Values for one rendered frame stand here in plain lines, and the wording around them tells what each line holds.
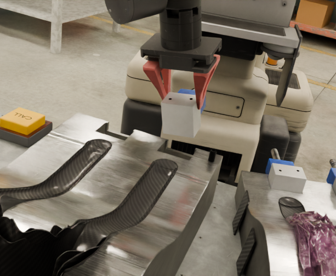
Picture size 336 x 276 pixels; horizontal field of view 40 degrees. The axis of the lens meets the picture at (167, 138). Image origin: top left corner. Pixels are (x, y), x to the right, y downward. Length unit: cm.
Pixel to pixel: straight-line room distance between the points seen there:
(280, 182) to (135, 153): 23
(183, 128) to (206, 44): 13
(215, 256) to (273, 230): 12
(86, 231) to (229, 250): 26
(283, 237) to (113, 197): 22
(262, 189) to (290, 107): 62
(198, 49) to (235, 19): 34
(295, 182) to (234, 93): 35
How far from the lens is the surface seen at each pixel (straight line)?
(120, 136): 78
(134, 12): 57
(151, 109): 137
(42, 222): 49
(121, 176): 65
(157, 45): 66
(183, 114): 68
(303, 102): 134
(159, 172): 68
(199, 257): 67
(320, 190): 79
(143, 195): 63
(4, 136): 90
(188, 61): 63
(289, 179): 75
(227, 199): 80
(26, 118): 90
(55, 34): 381
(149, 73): 66
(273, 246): 57
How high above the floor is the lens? 124
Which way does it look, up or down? 27 degrees down
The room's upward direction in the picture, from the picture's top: 9 degrees clockwise
